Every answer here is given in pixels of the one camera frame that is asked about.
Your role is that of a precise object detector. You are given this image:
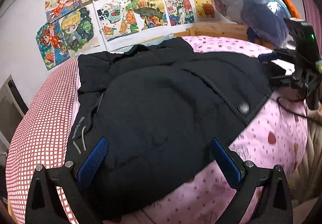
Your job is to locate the black padded jacket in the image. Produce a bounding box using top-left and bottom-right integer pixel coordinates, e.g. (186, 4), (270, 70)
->
(64, 37), (273, 221)

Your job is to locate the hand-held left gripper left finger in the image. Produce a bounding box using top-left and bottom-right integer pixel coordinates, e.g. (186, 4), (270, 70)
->
(25, 136), (109, 224)

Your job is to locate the group of coloured wall drawings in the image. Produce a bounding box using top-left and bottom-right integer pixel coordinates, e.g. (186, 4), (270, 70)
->
(36, 0), (217, 71)

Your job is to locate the wooden bed frame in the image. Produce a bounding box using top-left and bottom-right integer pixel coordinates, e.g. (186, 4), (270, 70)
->
(186, 22), (275, 49)

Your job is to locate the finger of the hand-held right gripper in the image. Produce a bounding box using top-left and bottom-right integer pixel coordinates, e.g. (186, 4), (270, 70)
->
(258, 51), (278, 64)
(269, 75), (294, 87)

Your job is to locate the pink apple print blanket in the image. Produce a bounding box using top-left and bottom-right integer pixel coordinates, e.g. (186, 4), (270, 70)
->
(101, 35), (309, 224)

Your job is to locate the black cable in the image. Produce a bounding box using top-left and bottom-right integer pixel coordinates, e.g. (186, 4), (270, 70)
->
(277, 97), (322, 124)

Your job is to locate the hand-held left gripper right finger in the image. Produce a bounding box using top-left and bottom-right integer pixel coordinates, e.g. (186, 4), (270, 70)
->
(211, 137), (293, 224)

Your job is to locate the plastic wrapped blue bundle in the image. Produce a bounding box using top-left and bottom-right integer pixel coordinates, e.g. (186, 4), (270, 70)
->
(213, 0), (292, 48)

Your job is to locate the white wall conduit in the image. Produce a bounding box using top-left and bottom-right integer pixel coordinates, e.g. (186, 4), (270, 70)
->
(93, 0), (108, 51)

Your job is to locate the red checkered bed sheet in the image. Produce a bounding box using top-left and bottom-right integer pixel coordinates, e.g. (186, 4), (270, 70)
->
(5, 58), (81, 224)

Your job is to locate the pink curtain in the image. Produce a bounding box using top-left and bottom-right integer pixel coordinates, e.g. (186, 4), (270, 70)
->
(298, 0), (322, 34)

